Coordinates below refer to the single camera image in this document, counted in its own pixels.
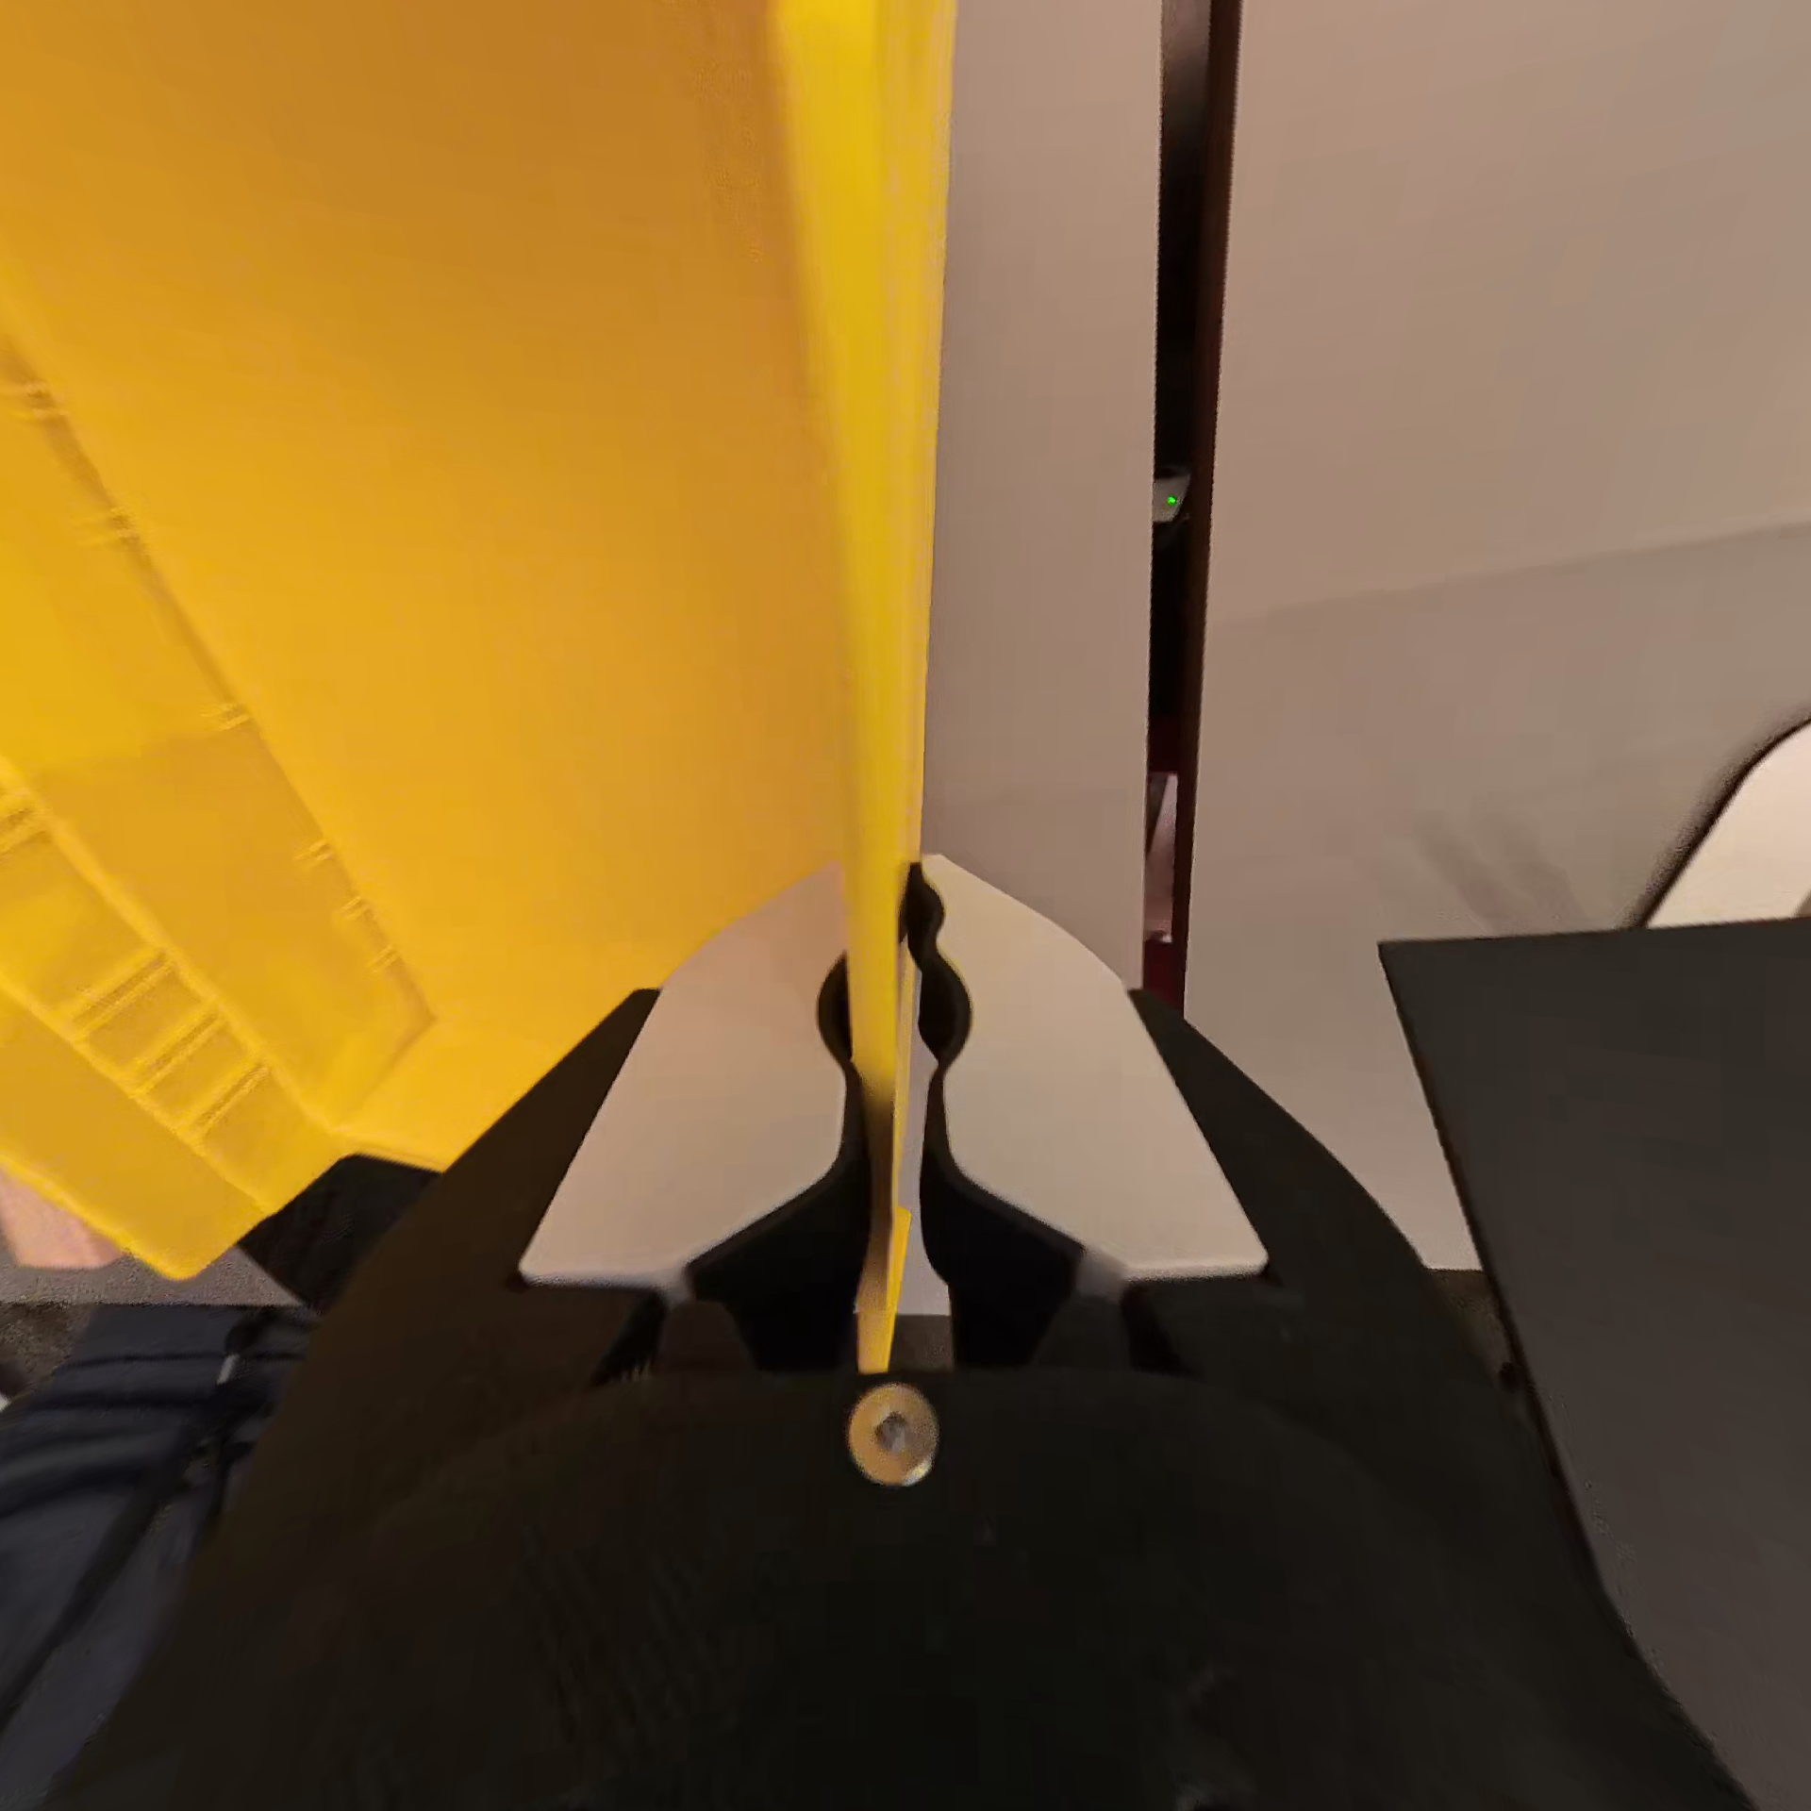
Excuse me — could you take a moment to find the yellow plastic box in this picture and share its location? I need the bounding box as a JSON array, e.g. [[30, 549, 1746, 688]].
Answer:
[[0, 0, 961, 1373]]

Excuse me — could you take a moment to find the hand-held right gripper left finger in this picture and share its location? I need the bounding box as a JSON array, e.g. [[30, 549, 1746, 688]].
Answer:
[[517, 863, 871, 1291]]

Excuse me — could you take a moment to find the black flat panel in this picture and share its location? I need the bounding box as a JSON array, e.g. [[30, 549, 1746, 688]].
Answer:
[[1381, 917, 1811, 1811]]

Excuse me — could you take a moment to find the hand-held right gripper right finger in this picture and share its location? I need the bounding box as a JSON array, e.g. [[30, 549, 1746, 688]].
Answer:
[[903, 853, 1271, 1290]]

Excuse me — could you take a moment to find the person's left forearm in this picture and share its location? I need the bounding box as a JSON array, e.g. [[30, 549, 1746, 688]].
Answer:
[[0, 1171, 122, 1271]]

